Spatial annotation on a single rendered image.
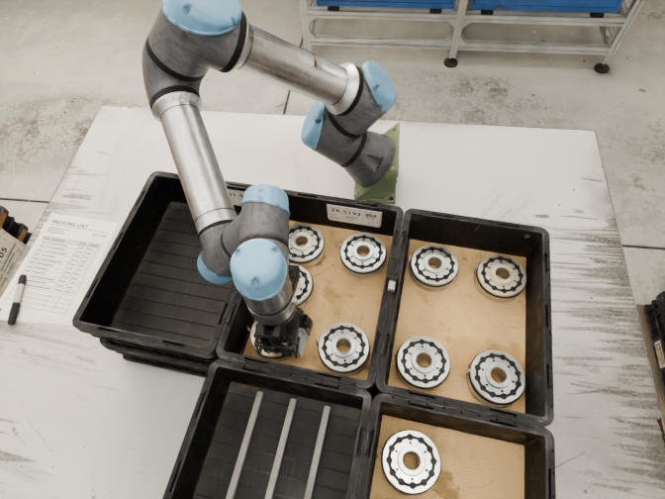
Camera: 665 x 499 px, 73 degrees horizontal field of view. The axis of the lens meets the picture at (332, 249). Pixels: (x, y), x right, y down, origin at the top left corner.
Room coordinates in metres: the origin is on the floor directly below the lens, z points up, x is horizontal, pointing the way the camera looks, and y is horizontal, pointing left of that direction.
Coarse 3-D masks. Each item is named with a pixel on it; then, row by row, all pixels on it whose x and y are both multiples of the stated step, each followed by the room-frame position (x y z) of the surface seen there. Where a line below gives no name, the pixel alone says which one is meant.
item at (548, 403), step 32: (480, 224) 0.50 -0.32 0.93; (512, 224) 0.50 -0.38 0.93; (544, 256) 0.41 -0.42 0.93; (544, 288) 0.34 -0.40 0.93; (544, 320) 0.28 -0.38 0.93; (384, 352) 0.25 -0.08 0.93; (544, 352) 0.22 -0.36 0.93; (384, 384) 0.19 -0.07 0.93; (544, 384) 0.17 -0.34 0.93; (512, 416) 0.12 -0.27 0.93; (544, 416) 0.12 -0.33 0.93
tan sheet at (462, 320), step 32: (480, 256) 0.48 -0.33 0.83; (512, 256) 0.47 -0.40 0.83; (416, 288) 0.42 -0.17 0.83; (448, 288) 0.41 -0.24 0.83; (416, 320) 0.34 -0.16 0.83; (448, 320) 0.34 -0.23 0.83; (480, 320) 0.33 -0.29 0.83; (512, 320) 0.32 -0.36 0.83; (448, 352) 0.27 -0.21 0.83; (480, 352) 0.26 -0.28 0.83; (512, 352) 0.26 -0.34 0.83; (448, 384) 0.21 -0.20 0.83
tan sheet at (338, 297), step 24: (336, 240) 0.56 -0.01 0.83; (384, 240) 0.55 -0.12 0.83; (336, 264) 0.49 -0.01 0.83; (336, 288) 0.43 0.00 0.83; (360, 288) 0.43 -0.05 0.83; (312, 312) 0.38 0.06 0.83; (336, 312) 0.38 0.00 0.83; (360, 312) 0.37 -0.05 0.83; (312, 336) 0.33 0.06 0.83; (288, 360) 0.28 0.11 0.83; (312, 360) 0.28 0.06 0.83
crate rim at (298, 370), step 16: (288, 192) 0.64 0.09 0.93; (304, 192) 0.63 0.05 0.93; (368, 208) 0.57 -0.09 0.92; (384, 208) 0.57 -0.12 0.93; (400, 208) 0.56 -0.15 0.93; (400, 224) 0.52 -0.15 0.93; (384, 288) 0.38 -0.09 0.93; (384, 304) 0.34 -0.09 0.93; (384, 320) 0.31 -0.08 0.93; (224, 336) 0.31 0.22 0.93; (224, 352) 0.28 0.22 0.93; (272, 368) 0.24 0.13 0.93; (288, 368) 0.24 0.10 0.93; (304, 368) 0.23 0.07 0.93; (352, 384) 0.20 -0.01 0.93; (368, 384) 0.20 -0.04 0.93
